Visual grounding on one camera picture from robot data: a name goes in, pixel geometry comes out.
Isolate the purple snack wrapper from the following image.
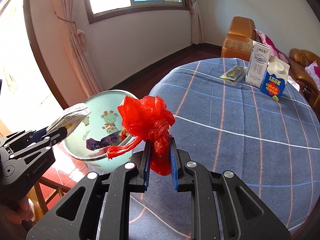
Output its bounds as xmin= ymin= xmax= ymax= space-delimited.
xmin=86 ymin=131 xmax=122 ymax=151

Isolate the orange snack wrapper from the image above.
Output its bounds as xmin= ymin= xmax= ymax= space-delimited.
xmin=119 ymin=128 xmax=130 ymax=140

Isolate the red plastic bag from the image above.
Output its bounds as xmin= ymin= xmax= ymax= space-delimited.
xmin=106 ymin=95 xmax=175 ymax=176

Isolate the teal cartoon trash bin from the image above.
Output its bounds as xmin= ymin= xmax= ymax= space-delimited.
xmin=63 ymin=89 xmax=136 ymax=174

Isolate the person left hand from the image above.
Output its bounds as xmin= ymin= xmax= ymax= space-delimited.
xmin=1 ymin=196 xmax=34 ymax=224

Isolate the wooden chair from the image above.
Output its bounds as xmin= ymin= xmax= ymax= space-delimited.
xmin=28 ymin=172 xmax=75 ymax=219

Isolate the blue plaid tablecloth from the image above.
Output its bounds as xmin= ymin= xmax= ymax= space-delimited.
xmin=150 ymin=58 xmax=319 ymax=239

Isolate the blue white gable carton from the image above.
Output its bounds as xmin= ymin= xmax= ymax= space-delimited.
xmin=260 ymin=56 xmax=290 ymax=101

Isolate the left pink curtain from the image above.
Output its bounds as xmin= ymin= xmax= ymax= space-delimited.
xmin=52 ymin=0 xmax=101 ymax=97

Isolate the pink curtain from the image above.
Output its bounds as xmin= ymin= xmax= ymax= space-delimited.
xmin=52 ymin=0 xmax=101 ymax=97
xmin=190 ymin=0 xmax=204 ymax=44

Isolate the white floral tissue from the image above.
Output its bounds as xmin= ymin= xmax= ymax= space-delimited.
xmin=287 ymin=75 xmax=300 ymax=92

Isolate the white tall milk carton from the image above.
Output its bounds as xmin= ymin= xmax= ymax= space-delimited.
xmin=245 ymin=41 xmax=271 ymax=88

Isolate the brown leather armchair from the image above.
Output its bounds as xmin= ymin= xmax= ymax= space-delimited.
xmin=221 ymin=16 xmax=256 ymax=61

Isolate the pink white cushion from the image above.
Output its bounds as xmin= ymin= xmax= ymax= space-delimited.
xmin=305 ymin=61 xmax=320 ymax=90

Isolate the brown leather sofa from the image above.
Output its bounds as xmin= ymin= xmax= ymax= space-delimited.
xmin=288 ymin=48 xmax=319 ymax=114

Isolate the right pink curtain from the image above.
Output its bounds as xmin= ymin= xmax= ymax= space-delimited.
xmin=190 ymin=0 xmax=204 ymax=44

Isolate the pink floral pillow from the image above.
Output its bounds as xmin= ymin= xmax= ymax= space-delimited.
xmin=255 ymin=29 xmax=289 ymax=64

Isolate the brown wooden door frame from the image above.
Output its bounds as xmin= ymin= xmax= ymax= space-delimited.
xmin=22 ymin=0 xmax=70 ymax=110

